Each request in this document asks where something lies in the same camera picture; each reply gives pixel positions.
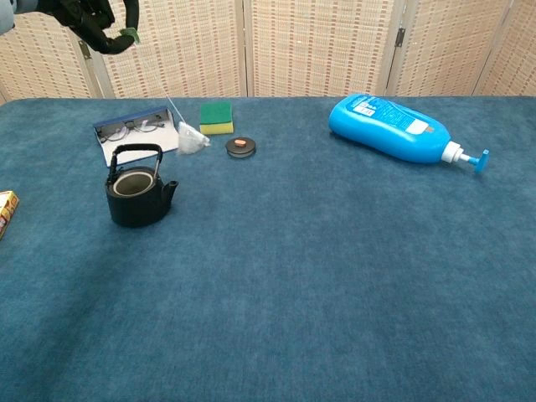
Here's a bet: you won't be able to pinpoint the black cast iron teapot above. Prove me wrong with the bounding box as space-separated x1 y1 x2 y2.
104 143 180 229

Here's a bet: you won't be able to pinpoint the blue grey glasses case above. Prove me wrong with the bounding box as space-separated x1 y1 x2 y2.
92 106 186 169

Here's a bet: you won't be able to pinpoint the small black round lid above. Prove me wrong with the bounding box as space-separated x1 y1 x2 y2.
224 137 258 160

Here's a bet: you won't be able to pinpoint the woven folding screen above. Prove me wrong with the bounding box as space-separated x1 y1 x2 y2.
0 0 536 106

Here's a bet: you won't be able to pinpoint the yellow cardboard box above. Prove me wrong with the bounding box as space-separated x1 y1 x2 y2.
0 190 21 241

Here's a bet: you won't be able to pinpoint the green yellow sponge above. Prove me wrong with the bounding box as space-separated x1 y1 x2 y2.
198 100 235 137

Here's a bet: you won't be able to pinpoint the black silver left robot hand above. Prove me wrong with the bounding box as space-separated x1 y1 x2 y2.
0 0 141 56

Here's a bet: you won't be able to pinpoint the blue pump detergent bottle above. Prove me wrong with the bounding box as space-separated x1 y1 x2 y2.
327 93 491 175

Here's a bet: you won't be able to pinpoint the tea bag with green tag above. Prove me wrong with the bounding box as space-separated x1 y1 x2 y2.
119 27 212 157

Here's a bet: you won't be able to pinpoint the thin black frame glasses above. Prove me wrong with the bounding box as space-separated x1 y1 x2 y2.
99 116 166 142

